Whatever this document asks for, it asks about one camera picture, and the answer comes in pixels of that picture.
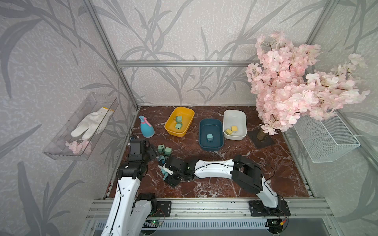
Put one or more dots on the left circuit board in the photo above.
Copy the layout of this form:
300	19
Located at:
153	223

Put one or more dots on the dark teal storage box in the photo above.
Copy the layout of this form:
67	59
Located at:
211	126

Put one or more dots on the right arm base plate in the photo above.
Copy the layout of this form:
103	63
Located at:
258	209

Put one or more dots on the clear acrylic wall shelf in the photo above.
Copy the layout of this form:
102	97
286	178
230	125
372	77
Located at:
78	137

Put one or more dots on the teal spray bottle pink trigger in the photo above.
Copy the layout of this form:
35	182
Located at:
147	129

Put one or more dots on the aluminium front rail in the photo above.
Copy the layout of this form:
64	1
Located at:
238	208

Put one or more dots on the white work glove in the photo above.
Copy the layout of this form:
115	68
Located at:
93	124

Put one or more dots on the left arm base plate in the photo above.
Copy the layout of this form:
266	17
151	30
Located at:
159	208

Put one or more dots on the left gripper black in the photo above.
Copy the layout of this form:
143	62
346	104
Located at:
151	150

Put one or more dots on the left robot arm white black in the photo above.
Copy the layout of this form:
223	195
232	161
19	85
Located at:
129	211

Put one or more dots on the right circuit board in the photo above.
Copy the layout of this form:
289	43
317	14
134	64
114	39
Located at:
275	223

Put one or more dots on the yellow plastic storage box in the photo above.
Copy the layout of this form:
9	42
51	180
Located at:
187	115

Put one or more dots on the small pink flower sprig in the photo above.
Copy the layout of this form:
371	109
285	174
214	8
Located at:
80	146

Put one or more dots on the white plastic storage box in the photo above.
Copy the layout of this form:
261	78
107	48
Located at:
237	118

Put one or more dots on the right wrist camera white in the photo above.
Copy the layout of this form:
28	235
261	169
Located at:
165	170

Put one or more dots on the pink cherry blossom tree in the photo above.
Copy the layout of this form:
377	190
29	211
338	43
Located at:
285	91

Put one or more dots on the white wire mesh basket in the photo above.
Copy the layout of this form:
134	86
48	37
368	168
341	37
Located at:
326	140

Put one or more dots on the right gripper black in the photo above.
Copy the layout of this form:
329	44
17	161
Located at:
169	181

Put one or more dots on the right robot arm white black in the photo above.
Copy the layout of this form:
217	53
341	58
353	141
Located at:
245	173

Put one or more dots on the circuit board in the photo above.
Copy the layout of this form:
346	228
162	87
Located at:
153	223
275	223

